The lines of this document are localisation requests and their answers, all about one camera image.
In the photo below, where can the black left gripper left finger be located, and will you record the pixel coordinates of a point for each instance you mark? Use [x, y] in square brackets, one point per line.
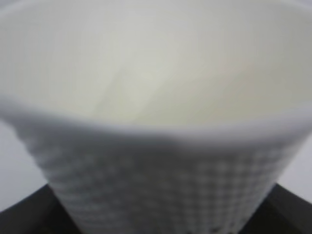
[39, 213]

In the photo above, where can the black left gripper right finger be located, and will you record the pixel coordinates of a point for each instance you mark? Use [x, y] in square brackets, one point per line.
[282, 212]

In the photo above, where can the white paper cup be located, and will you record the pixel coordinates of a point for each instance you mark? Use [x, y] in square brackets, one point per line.
[158, 116]

